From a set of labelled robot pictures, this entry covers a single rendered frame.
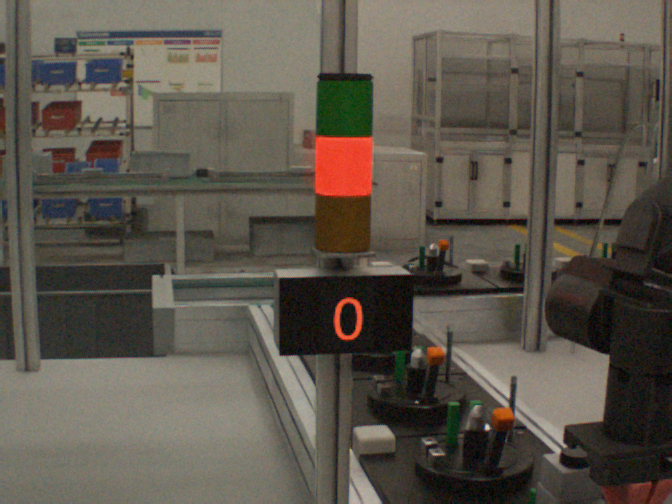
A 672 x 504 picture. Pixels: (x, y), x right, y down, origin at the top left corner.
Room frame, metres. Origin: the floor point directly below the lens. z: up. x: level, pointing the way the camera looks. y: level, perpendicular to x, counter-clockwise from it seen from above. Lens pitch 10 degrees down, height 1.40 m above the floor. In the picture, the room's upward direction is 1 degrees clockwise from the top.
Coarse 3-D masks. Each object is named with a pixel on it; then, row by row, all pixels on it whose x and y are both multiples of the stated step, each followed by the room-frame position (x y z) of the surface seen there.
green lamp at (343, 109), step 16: (320, 80) 0.80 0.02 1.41; (320, 96) 0.80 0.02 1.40; (336, 96) 0.79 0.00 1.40; (352, 96) 0.79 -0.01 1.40; (368, 96) 0.80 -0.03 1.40; (320, 112) 0.80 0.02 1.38; (336, 112) 0.79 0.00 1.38; (352, 112) 0.79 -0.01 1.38; (368, 112) 0.80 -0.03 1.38; (320, 128) 0.80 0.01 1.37; (336, 128) 0.79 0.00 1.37; (352, 128) 0.79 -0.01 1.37; (368, 128) 0.80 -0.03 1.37
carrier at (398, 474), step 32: (512, 384) 1.02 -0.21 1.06; (448, 416) 1.02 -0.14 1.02; (480, 416) 0.98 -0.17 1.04; (352, 448) 1.07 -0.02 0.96; (384, 448) 1.04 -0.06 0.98; (416, 448) 1.05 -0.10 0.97; (448, 448) 1.01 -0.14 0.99; (480, 448) 0.97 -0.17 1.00; (512, 448) 1.01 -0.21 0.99; (544, 448) 1.05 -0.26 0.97; (384, 480) 0.96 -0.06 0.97; (416, 480) 0.96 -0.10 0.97; (448, 480) 0.93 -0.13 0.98; (480, 480) 0.92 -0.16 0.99; (512, 480) 0.92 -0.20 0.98
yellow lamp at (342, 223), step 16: (320, 208) 0.80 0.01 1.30; (336, 208) 0.79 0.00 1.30; (352, 208) 0.79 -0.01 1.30; (368, 208) 0.80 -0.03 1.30; (320, 224) 0.80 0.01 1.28; (336, 224) 0.79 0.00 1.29; (352, 224) 0.79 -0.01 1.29; (368, 224) 0.80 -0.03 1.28; (320, 240) 0.80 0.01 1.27; (336, 240) 0.79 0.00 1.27; (352, 240) 0.79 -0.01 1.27; (368, 240) 0.80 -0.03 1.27
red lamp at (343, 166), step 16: (320, 144) 0.80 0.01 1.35; (336, 144) 0.79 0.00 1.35; (352, 144) 0.79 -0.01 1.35; (368, 144) 0.80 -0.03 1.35; (320, 160) 0.80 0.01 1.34; (336, 160) 0.79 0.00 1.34; (352, 160) 0.79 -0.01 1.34; (368, 160) 0.80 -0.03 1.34; (320, 176) 0.80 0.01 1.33; (336, 176) 0.79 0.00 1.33; (352, 176) 0.79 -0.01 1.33; (368, 176) 0.80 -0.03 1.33; (320, 192) 0.80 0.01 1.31; (336, 192) 0.79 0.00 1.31; (352, 192) 0.79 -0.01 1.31; (368, 192) 0.80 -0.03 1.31
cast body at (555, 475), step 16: (576, 448) 0.74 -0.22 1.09; (544, 464) 0.75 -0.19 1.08; (560, 464) 0.73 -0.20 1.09; (576, 464) 0.72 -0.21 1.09; (544, 480) 0.75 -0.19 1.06; (560, 480) 0.71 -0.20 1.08; (576, 480) 0.71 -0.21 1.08; (544, 496) 0.74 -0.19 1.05; (560, 496) 0.71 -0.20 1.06; (576, 496) 0.72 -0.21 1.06; (592, 496) 0.72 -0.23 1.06
